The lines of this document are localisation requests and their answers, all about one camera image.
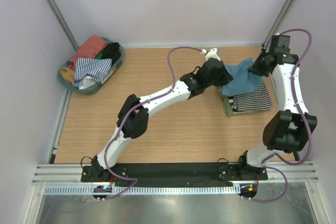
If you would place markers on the mustard brown garment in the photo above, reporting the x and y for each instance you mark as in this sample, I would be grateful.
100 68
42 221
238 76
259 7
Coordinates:
67 75

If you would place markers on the white striped garment in basket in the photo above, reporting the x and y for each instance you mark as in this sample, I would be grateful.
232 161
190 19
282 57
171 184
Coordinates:
96 69

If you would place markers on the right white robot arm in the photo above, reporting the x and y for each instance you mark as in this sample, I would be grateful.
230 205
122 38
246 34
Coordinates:
290 130

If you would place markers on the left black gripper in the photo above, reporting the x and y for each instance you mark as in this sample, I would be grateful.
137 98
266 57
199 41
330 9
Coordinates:
226 77

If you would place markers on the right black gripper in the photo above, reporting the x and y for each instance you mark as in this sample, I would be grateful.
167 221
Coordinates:
255 67

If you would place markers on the green garment in basket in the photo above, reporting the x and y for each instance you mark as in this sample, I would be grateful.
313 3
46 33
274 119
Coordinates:
99 56

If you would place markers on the slotted white cable duct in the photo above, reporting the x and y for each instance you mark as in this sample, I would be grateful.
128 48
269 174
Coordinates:
104 190

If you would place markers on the thin striped black tank top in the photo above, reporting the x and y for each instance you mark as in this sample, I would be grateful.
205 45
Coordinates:
255 101

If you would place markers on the light blue garment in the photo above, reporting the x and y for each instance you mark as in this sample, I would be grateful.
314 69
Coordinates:
243 81

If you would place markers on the coral red garment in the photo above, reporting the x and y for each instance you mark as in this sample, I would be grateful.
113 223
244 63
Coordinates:
90 48

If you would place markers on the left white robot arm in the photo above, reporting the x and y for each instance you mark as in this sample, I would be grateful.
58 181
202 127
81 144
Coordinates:
135 113

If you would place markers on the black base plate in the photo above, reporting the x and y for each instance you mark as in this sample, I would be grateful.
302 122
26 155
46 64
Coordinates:
179 174

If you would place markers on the black garment in basket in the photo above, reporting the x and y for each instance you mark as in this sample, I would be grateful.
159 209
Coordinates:
111 51

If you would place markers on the olive green folded tank top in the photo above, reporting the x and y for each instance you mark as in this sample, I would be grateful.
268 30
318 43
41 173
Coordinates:
227 106

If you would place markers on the aluminium frame rail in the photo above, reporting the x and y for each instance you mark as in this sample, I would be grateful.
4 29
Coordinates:
68 174

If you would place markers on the teal laundry basket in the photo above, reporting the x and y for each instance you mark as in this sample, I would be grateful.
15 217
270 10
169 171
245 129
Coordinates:
89 86

